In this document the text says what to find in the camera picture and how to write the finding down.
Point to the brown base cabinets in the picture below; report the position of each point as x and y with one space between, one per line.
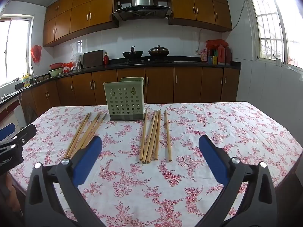
184 85

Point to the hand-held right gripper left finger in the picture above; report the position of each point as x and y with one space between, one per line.
87 160

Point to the dark wooden cutting board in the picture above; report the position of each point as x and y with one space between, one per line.
93 59

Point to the green perforated chopstick holder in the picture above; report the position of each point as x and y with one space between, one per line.
123 99

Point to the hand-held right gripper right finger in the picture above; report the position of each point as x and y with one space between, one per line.
213 158

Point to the black gas stove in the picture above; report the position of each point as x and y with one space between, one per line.
146 61

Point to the red basin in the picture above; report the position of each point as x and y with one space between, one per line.
55 65

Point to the window with white grille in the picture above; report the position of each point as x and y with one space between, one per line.
272 23

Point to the red floral tablecloth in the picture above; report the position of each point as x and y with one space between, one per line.
165 189

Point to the green basin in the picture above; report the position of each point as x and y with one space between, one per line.
56 72

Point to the black kitchen countertop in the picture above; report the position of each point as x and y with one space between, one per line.
189 60

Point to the colourful seasoning boxes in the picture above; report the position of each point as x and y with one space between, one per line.
212 59

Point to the steel faucet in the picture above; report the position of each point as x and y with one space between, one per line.
33 73

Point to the dark sauce bottle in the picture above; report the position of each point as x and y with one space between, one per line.
227 55

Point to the white plastic bag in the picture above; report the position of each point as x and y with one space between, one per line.
76 57

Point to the yellow detergent bottle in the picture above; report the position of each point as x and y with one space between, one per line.
26 81

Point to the dark pot with lid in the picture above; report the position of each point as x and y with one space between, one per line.
159 51

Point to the person's left forearm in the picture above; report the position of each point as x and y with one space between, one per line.
10 194

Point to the steel cup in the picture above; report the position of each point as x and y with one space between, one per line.
78 65

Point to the small red bottle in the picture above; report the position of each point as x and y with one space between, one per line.
106 59

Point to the large red bottle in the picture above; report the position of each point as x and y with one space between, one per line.
221 55

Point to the red hanging plastic bag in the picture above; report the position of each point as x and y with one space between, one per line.
36 53

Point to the red bag on bottles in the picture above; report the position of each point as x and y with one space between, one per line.
215 43

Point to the window with plain frame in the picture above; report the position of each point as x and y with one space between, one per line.
16 49

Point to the black wok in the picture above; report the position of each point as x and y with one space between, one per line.
132 54

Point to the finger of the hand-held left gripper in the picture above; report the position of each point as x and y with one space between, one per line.
26 132
7 130

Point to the pink label bottle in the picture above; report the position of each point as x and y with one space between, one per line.
203 56

